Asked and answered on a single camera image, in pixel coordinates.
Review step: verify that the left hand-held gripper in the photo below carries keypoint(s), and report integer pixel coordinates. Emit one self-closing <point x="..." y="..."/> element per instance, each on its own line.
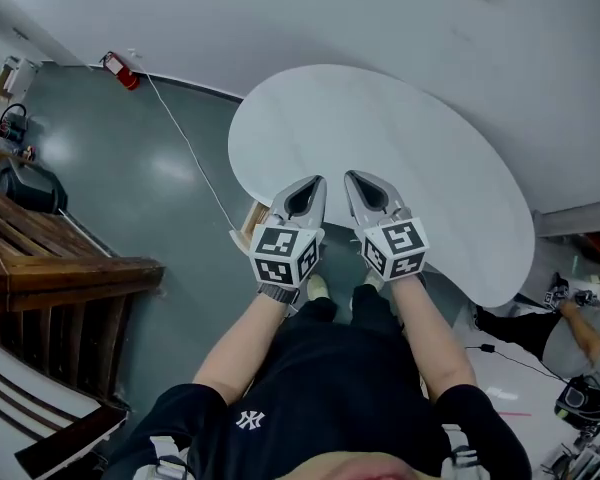
<point x="280" y="255"/>

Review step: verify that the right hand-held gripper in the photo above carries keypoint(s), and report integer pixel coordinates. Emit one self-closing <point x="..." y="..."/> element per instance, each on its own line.
<point x="397" y="250"/>

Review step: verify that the large wooden drawer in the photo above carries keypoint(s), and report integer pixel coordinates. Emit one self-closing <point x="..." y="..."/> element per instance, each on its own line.
<point x="255" y="218"/>

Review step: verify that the person's right forearm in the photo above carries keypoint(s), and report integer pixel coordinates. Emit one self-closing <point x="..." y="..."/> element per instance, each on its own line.
<point x="435" y="343"/>

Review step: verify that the person's left forearm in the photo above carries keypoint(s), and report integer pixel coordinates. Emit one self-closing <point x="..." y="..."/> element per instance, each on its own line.
<point x="235" y="353"/>

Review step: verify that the white kidney-shaped table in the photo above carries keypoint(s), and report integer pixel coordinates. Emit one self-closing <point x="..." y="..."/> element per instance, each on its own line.
<point x="380" y="133"/>

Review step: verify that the person's right shoe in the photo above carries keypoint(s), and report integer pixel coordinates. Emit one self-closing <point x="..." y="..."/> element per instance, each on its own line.
<point x="375" y="280"/>

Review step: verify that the person's shoe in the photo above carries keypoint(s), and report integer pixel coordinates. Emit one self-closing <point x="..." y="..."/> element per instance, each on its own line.
<point x="375" y="280"/>
<point x="318" y="288"/>

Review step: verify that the person's left shoe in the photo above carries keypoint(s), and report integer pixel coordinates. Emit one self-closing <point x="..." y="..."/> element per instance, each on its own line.
<point x="318" y="288"/>

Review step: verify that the dark wrist watch band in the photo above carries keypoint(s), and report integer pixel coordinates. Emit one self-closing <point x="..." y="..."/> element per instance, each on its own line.
<point x="278" y="294"/>

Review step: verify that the person's black trousers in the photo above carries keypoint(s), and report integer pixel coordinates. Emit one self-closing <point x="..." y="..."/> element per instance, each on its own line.
<point x="370" y="308"/>

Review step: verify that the grey wooden cabinet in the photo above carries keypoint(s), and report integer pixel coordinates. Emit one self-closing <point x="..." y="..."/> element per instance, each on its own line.
<point x="575" y="218"/>

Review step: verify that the person's black t-shirt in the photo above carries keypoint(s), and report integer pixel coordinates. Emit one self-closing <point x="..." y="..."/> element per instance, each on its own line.
<point x="330" y="408"/>

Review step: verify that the red fire extinguisher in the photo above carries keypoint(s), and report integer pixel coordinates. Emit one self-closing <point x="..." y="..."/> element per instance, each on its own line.
<point x="122" y="73"/>

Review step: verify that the brown wooden stair railing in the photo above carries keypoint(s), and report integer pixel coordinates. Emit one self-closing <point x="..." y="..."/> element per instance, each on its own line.
<point x="80" y="278"/>

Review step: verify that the red floor tape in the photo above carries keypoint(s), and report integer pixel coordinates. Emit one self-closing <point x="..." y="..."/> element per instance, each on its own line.
<point x="515" y="413"/>

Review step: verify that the person's chin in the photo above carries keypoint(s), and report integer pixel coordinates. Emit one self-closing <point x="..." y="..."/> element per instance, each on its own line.
<point x="360" y="469"/>

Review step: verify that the black hard case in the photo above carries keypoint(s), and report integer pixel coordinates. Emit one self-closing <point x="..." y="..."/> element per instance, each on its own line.
<point x="30" y="185"/>

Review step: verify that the cardboard boxes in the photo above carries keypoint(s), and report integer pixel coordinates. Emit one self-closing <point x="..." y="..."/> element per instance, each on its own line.
<point x="10" y="85"/>

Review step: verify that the white storage rack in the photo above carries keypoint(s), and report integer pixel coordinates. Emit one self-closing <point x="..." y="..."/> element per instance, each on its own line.
<point x="585" y="455"/>

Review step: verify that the white stair steps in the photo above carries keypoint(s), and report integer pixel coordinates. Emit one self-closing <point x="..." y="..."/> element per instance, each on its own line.
<point x="20" y="418"/>

